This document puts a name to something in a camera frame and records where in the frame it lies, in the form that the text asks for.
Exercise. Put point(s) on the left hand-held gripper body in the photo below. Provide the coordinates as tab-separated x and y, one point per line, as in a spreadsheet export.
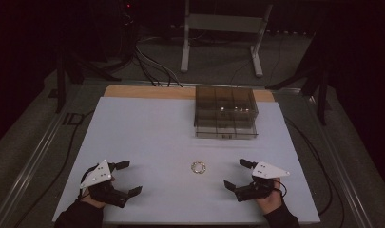
100	173

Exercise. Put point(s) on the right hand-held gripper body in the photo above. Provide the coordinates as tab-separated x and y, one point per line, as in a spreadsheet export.
267	171

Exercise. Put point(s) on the person's left hand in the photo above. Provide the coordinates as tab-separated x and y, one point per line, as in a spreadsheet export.
87	197

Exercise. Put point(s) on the person's right hand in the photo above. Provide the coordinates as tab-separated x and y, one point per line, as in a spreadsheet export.
272	201

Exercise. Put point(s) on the white table mat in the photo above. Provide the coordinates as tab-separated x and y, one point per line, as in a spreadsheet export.
155	139

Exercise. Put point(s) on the smoky transparent drawer box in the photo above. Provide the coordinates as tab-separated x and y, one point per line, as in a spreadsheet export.
225	112

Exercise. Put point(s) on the black tripod stand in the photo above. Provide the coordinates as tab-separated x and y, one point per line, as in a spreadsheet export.
321	88
61	79

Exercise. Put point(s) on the dark equipment with red light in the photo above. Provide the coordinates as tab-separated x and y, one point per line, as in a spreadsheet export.
127	25

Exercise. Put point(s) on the grey metal stand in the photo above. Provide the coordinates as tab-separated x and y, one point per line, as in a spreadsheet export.
225	23

